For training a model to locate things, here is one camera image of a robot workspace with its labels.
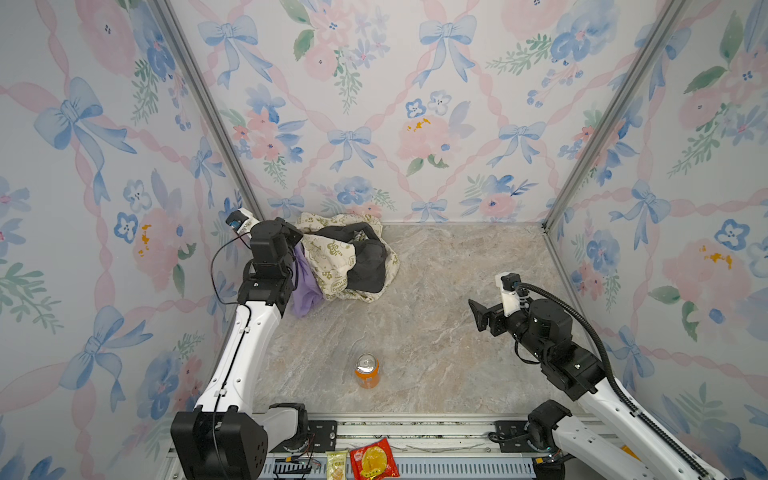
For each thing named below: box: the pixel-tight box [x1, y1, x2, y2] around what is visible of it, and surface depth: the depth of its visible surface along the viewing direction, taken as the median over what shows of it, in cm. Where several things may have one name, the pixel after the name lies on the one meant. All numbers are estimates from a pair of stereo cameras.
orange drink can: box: [354, 353, 381, 389], surface depth 76 cm
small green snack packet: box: [326, 450, 348, 480], surface depth 70 cm
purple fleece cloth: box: [292, 241, 323, 317], surface depth 82 cm
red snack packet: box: [350, 437, 400, 480], surface depth 71 cm
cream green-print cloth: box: [296, 212, 400, 303], surface depth 85 cm
